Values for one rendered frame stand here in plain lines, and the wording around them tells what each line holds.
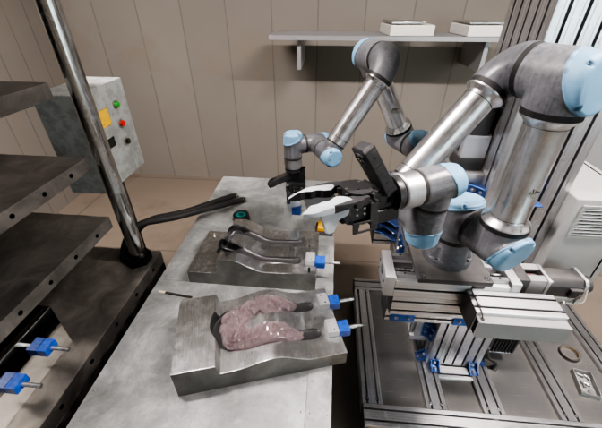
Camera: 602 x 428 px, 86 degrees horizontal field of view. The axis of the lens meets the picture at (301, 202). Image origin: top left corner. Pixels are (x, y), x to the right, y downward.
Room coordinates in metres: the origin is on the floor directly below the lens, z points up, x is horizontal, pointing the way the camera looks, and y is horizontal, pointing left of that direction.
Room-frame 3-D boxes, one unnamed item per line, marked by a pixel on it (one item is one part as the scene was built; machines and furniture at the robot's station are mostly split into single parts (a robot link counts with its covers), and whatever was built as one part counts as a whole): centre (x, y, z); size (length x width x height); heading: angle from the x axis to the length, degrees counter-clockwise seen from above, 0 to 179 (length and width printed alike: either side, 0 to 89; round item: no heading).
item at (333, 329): (0.67, -0.14, 0.85); 0.13 x 0.05 x 0.05; 102
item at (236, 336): (0.67, 0.13, 0.90); 0.26 x 0.18 x 0.08; 102
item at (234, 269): (1.02, 0.18, 0.87); 0.50 x 0.26 x 0.14; 85
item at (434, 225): (0.60, -0.27, 1.34); 0.11 x 0.08 x 0.11; 21
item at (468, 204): (0.80, -0.48, 1.20); 0.13 x 0.12 x 0.14; 21
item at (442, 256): (0.81, -0.48, 1.09); 0.15 x 0.15 x 0.10
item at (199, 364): (0.66, 0.13, 0.85); 0.50 x 0.26 x 0.11; 102
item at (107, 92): (1.30, 0.86, 0.73); 0.30 x 0.22 x 1.47; 175
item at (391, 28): (2.77, -0.79, 1.55); 0.36 x 0.34 x 0.09; 85
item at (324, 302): (0.77, -0.12, 0.85); 0.13 x 0.05 x 0.05; 102
